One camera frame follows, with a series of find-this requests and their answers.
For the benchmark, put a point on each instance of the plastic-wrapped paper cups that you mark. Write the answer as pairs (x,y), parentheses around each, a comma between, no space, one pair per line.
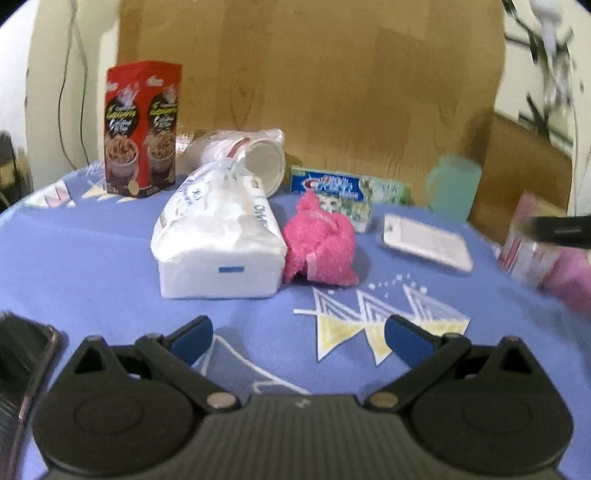
(263,161)

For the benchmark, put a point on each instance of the white tissue pack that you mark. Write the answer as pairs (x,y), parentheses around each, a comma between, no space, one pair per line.
(217,258)

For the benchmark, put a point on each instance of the black tape cross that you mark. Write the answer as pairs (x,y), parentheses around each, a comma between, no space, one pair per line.
(535,110)

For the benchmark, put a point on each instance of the toothpaste box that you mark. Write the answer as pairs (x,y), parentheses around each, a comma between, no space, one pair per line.
(309,182)

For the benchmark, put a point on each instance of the clear-wrapped white pack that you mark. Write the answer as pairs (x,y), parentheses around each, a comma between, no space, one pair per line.
(429,242)

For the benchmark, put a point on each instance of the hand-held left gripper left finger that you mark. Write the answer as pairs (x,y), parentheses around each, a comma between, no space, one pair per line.
(194,339)

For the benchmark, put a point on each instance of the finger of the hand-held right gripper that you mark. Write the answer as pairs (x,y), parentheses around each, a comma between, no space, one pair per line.
(563,230)

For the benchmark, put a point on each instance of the green plastic mug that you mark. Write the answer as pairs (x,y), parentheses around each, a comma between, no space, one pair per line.
(455,189)

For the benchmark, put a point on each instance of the red cereal box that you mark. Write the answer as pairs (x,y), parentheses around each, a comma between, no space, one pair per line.
(138,138)

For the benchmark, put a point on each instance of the black smartphone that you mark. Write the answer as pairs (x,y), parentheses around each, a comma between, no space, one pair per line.
(23,360)

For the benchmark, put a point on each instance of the blue printed tablecloth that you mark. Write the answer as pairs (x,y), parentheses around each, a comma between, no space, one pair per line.
(115,277)

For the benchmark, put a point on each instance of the brown chair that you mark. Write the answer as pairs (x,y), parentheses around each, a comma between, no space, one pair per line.
(521,161)

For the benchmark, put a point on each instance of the dark device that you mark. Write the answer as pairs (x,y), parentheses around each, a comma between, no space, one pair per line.
(7,161)

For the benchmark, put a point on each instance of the wooden wall panel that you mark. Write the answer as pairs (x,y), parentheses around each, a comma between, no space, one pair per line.
(323,69)

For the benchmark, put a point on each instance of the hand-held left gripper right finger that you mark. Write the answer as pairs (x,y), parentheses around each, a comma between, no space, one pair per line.
(406,339)

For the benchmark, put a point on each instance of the small green white box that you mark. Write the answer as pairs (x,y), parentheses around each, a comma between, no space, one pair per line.
(355,214)

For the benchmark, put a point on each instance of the pink biscuit tin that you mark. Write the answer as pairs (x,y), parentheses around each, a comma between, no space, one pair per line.
(577,277)

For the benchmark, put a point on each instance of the nut can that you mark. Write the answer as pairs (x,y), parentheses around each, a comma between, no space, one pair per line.
(526,265)

